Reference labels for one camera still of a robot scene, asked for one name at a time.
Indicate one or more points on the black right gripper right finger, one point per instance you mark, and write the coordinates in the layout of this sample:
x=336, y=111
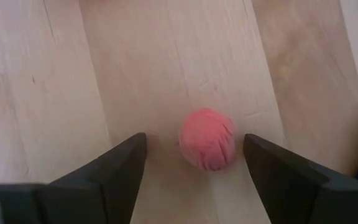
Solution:
x=291, y=193

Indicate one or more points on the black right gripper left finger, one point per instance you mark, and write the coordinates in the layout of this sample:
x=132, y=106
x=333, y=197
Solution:
x=104, y=186

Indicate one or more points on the small pink toy fruit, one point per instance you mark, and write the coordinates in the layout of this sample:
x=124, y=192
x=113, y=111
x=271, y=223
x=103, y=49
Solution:
x=207, y=140

